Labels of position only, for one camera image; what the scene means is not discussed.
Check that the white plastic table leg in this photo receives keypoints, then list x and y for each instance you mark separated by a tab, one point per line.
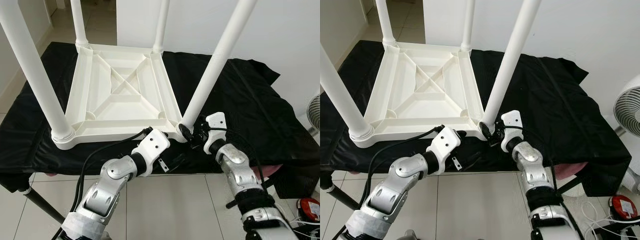
512	60
35	70
161	25
385	22
345	95
217	60
79	22
468	25

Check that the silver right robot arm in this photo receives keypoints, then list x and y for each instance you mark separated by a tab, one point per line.
530	162
237	165

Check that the black table cloth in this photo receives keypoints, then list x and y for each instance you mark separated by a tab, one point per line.
265	110
575	110

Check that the pink stool seat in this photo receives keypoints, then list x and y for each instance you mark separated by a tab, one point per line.
572	170
267	171

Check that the grey left robot foot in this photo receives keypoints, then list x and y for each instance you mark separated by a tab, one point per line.
409	236

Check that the white floor fan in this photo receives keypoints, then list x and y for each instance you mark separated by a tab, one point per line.
314	112
629	107

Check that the red round floor device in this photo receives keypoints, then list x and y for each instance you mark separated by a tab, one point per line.
624	206
310	209

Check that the black metal floor rack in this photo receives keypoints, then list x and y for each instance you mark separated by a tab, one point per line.
620	231

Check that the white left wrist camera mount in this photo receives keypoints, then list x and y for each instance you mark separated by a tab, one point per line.
445	142
152	145

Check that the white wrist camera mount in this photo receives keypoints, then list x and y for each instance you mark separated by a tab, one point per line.
215	122
152	145
512	120
445	142

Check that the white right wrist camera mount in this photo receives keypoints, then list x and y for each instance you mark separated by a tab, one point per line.
215	122
512	120

